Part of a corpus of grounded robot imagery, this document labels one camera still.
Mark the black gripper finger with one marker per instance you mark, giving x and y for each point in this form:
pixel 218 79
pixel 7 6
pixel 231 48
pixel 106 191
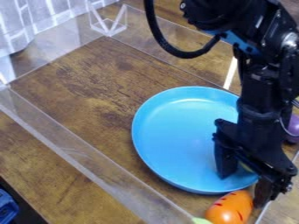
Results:
pixel 266 191
pixel 227 163

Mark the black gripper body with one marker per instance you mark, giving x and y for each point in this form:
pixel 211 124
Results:
pixel 255 137

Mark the orange toy carrot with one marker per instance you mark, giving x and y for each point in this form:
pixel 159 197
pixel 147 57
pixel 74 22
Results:
pixel 231 209

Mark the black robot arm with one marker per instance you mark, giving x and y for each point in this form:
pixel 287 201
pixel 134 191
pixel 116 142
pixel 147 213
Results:
pixel 261 30

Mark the yellow toy lemon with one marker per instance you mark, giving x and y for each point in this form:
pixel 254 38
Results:
pixel 246 167

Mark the purple toy eggplant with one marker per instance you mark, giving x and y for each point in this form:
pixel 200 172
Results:
pixel 293 138

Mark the blue plastic plate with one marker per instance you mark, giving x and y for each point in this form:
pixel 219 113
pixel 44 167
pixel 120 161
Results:
pixel 172 130

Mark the blue object at corner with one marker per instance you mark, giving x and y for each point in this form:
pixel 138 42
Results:
pixel 8 207

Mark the white patterned curtain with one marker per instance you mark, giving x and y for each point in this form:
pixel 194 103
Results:
pixel 27 17

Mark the clear acrylic enclosure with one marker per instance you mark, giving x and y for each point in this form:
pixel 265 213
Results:
pixel 71 89

